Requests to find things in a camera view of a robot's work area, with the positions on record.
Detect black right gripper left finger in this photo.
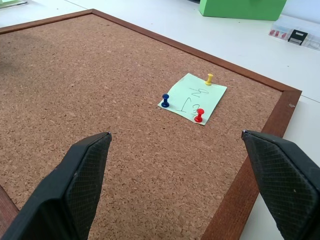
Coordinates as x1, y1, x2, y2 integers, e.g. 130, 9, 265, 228
0, 131, 113, 240

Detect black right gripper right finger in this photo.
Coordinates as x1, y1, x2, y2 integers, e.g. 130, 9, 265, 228
241, 129, 320, 240

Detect wood-framed cork board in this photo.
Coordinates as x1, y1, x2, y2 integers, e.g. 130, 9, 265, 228
0, 8, 303, 240

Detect red push pin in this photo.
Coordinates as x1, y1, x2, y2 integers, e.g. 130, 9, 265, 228
194, 108, 205, 124

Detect blue push pin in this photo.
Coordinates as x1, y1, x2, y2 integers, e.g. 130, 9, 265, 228
160, 93, 170, 109

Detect light green paper note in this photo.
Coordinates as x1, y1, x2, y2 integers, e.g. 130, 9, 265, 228
157, 72, 228, 126

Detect clear plastic compartment box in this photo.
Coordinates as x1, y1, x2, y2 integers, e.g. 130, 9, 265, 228
268, 17, 320, 52

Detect green box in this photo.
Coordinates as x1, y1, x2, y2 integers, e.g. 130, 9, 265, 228
198, 0, 288, 22

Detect clear plastic tray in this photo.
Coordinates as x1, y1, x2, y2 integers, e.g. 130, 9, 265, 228
0, 0, 28, 10

